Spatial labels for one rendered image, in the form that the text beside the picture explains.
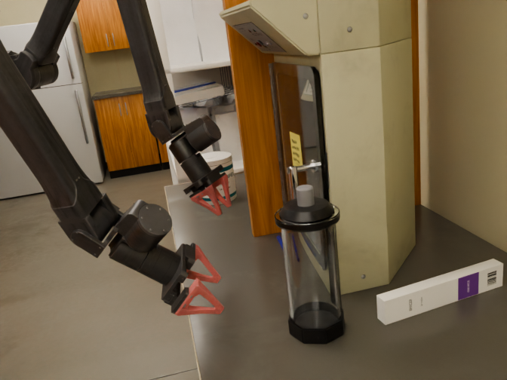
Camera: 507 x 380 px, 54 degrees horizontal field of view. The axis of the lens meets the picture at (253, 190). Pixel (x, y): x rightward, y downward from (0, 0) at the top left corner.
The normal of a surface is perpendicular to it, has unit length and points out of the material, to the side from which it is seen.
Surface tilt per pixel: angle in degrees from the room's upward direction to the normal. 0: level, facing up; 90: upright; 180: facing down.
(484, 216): 90
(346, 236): 90
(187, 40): 94
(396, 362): 0
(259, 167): 90
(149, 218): 50
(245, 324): 0
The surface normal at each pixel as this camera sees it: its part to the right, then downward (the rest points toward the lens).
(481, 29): -0.97, 0.18
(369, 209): 0.22, 0.28
